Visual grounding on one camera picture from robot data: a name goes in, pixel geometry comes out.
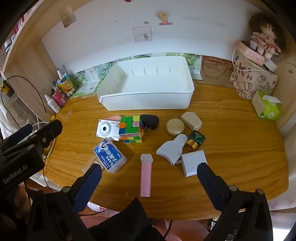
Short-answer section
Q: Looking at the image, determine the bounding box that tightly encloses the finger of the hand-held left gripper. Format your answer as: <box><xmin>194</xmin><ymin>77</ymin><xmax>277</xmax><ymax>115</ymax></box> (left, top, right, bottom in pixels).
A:
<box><xmin>0</xmin><ymin>123</ymin><xmax>33</xmax><ymax>151</ymax></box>
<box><xmin>28</xmin><ymin>119</ymin><xmax>63</xmax><ymax>153</ymax></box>

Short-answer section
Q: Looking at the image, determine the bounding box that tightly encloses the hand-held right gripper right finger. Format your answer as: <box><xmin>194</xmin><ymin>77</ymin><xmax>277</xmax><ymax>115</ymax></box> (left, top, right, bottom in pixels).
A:
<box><xmin>196</xmin><ymin>163</ymin><xmax>274</xmax><ymax>241</ymax></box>

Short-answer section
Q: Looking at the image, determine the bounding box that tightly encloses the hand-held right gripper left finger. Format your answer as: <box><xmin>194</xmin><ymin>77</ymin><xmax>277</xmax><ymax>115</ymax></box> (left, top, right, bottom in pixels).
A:
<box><xmin>27</xmin><ymin>164</ymin><xmax>103</xmax><ymax>241</ymax></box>

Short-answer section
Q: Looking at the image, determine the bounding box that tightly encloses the clear plastic lid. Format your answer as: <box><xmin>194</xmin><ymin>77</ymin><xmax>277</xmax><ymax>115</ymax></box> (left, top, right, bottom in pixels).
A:
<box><xmin>82</xmin><ymin>155</ymin><xmax>103</xmax><ymax>174</ymax></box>

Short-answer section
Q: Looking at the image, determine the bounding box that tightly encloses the white power adapter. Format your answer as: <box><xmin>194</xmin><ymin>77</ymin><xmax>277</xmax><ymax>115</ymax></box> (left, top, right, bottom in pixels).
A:
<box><xmin>176</xmin><ymin>150</ymin><xmax>207</xmax><ymax>177</ymax></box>

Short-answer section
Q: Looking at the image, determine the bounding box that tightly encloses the blue label floss pick box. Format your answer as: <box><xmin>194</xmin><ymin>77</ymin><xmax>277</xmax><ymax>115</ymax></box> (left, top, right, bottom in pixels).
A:
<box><xmin>93</xmin><ymin>138</ymin><xmax>128</xmax><ymax>174</ymax></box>

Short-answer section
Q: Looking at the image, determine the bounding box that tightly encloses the green perfume bottle gold cap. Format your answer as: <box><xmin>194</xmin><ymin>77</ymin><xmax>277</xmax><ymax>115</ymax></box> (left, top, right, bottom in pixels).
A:
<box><xmin>185</xmin><ymin>130</ymin><xmax>205</xmax><ymax>151</ymax></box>

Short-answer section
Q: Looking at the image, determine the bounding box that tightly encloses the white compact camera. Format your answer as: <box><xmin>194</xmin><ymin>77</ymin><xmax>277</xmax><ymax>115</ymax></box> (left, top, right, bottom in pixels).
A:
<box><xmin>96</xmin><ymin>119</ymin><xmax>121</xmax><ymax>141</ymax></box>

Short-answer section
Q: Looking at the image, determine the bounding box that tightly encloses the pink comb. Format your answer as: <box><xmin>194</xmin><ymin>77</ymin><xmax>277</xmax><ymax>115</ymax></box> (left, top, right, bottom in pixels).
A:
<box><xmin>140</xmin><ymin>153</ymin><xmax>152</xmax><ymax>197</ymax></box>

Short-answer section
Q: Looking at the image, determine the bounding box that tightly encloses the beige angular box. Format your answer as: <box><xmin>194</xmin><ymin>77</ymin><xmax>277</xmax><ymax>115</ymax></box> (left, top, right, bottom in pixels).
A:
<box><xmin>181</xmin><ymin>112</ymin><xmax>202</xmax><ymax>131</ymax></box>

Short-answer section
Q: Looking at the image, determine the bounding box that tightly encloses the round gold compact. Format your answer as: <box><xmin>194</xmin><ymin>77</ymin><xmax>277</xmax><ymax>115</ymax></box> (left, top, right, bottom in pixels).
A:
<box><xmin>166</xmin><ymin>118</ymin><xmax>185</xmax><ymax>135</ymax></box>

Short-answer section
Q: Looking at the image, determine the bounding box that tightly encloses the colourful puzzle cube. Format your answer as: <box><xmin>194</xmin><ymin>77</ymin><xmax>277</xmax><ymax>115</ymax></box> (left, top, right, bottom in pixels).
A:
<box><xmin>119</xmin><ymin>115</ymin><xmax>145</xmax><ymax>143</ymax></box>

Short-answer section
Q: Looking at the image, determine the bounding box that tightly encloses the black charger plug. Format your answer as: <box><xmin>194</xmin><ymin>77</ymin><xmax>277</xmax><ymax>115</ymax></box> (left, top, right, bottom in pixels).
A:
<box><xmin>140</xmin><ymin>114</ymin><xmax>160</xmax><ymax>131</ymax></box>

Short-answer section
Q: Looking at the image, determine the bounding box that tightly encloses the white plastic bin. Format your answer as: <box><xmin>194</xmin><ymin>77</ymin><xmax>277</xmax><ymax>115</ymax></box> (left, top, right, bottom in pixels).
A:
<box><xmin>97</xmin><ymin>56</ymin><xmax>195</xmax><ymax>111</ymax></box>

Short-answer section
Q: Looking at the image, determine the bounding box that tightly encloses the person's left hand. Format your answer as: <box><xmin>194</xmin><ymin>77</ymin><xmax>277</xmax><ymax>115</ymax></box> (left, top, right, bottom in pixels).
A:
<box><xmin>10</xmin><ymin>185</ymin><xmax>31</xmax><ymax>215</ymax></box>

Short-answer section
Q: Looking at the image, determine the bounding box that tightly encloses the white spray bottle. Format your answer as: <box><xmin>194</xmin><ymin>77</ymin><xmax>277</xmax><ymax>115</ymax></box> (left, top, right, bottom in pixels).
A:
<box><xmin>44</xmin><ymin>94</ymin><xmax>61</xmax><ymax>113</ymax></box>

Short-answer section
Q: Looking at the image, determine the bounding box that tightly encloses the pink can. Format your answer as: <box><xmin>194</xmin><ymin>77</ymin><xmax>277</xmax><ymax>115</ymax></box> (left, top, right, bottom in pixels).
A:
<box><xmin>51</xmin><ymin>90</ymin><xmax>68</xmax><ymax>107</ymax></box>

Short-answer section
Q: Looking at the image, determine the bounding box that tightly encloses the yellow black battery box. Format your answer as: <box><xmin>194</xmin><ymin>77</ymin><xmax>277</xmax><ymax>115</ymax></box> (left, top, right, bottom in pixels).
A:
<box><xmin>0</xmin><ymin>80</ymin><xmax>14</xmax><ymax>97</ymax></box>

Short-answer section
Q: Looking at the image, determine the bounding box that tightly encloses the leaf print poster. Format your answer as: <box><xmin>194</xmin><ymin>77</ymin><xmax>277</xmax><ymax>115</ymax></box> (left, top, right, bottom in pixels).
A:
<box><xmin>68</xmin><ymin>52</ymin><xmax>203</xmax><ymax>99</ymax></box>

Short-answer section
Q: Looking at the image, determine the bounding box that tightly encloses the white carton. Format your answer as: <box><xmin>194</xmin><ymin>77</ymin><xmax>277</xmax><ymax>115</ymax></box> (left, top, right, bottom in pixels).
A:
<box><xmin>83</xmin><ymin>68</ymin><xmax>100</xmax><ymax>94</ymax></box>

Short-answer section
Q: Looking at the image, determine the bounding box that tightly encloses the floral cloth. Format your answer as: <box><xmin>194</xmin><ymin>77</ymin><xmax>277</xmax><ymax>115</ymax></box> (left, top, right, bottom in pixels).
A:
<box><xmin>268</xmin><ymin>193</ymin><xmax>292</xmax><ymax>212</ymax></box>

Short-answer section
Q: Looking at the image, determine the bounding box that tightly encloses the wooden shelf unit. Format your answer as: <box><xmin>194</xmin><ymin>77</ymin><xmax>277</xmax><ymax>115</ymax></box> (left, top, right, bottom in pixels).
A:
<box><xmin>0</xmin><ymin>0</ymin><xmax>77</xmax><ymax>123</ymax></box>

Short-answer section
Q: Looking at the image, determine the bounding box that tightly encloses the green tissue pack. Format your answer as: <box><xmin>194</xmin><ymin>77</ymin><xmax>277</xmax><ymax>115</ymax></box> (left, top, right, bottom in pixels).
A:
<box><xmin>251</xmin><ymin>90</ymin><xmax>283</xmax><ymax>120</ymax></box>

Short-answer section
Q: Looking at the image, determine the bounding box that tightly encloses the printed canvas tote bag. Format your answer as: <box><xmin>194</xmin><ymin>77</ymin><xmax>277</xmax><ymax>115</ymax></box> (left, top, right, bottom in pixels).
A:
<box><xmin>230</xmin><ymin>52</ymin><xmax>279</xmax><ymax>100</ymax></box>

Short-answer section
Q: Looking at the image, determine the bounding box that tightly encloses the brown cardboard sheet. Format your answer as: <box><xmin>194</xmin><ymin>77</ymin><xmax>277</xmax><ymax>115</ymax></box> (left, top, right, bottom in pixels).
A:
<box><xmin>196</xmin><ymin>55</ymin><xmax>235</xmax><ymax>88</ymax></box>

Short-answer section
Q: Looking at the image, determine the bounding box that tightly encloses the clear tape patch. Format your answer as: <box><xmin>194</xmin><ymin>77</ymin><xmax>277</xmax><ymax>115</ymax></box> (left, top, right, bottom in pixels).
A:
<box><xmin>62</xmin><ymin>10</ymin><xmax>77</xmax><ymax>29</ymax></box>

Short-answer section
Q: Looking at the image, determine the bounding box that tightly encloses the small white box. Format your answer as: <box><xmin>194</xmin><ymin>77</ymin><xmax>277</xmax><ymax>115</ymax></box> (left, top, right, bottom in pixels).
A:
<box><xmin>262</xmin><ymin>59</ymin><xmax>278</xmax><ymax>73</ymax></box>

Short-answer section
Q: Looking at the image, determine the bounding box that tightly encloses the pink long case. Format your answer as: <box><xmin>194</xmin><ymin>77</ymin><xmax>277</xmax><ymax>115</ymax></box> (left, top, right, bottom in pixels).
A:
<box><xmin>238</xmin><ymin>40</ymin><xmax>266</xmax><ymax>67</ymax></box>

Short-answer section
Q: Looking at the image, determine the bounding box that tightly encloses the cloth doll floral dress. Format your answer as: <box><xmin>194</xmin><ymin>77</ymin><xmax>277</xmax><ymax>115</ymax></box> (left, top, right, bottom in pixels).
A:
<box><xmin>248</xmin><ymin>11</ymin><xmax>287</xmax><ymax>62</ymax></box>

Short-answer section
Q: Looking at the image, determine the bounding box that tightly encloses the white power cable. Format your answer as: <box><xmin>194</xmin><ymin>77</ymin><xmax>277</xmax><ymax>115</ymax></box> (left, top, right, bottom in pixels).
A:
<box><xmin>232</xmin><ymin>43</ymin><xmax>271</xmax><ymax>73</ymax></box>

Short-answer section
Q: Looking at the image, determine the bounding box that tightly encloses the pink square wall sticker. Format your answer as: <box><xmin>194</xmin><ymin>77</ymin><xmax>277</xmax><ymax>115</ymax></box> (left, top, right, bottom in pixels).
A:
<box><xmin>133</xmin><ymin>26</ymin><xmax>152</xmax><ymax>43</ymax></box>

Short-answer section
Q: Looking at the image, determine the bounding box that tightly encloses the yellow pony wall sticker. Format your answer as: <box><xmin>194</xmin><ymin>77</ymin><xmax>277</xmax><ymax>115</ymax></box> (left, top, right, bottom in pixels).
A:
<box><xmin>157</xmin><ymin>11</ymin><xmax>173</xmax><ymax>25</ymax></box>

